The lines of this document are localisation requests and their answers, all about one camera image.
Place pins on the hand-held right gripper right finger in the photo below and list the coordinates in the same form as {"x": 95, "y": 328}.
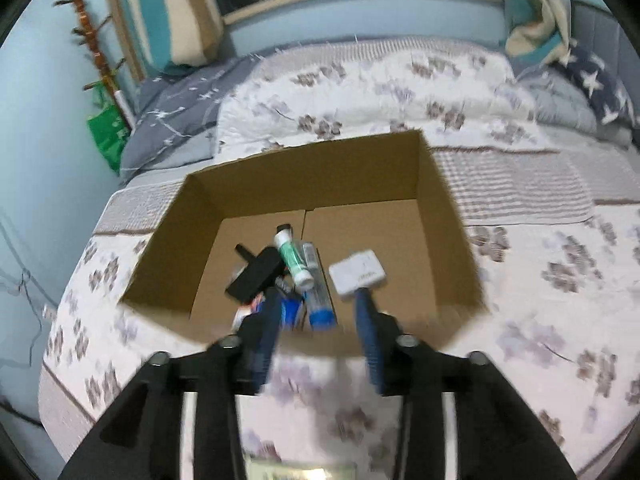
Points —
{"x": 367, "y": 330}

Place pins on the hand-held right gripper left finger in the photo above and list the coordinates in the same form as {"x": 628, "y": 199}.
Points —
{"x": 265, "y": 340}

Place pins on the blue white toothpaste tube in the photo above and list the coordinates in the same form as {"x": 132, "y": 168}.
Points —
{"x": 272, "y": 310}

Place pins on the white power adapter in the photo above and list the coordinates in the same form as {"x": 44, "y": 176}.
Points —
{"x": 357, "y": 272}

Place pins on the clear bottle with blue cap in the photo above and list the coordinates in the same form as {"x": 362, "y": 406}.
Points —
{"x": 317, "y": 290}

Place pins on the black case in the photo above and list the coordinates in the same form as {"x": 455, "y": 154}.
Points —
{"x": 257, "y": 272}

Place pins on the green white small bottle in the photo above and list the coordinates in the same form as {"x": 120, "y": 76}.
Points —
{"x": 294, "y": 257}

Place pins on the brown cardboard box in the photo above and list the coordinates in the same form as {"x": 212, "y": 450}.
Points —
{"x": 310, "y": 230}

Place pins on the floral checkered bedspread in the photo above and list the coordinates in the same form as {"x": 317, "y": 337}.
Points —
{"x": 500, "y": 240}

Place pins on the grey starry duvet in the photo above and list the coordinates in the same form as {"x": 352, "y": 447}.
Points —
{"x": 175, "y": 115}

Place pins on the green shopping bag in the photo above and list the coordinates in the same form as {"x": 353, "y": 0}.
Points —
{"x": 107, "y": 135}

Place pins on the grey folded quilt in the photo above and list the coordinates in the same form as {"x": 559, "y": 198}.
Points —
{"x": 570, "y": 110}

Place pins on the navy star pillow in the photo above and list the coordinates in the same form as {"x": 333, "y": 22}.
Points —
{"x": 600, "y": 85}

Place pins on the striped curtain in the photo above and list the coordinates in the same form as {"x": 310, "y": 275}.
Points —
{"x": 540, "y": 15}
{"x": 160, "y": 15}

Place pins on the wooden coat rack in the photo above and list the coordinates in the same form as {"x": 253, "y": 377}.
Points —
{"x": 97, "y": 40}

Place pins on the grey padded headboard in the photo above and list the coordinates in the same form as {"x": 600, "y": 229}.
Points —
{"x": 600, "y": 25}

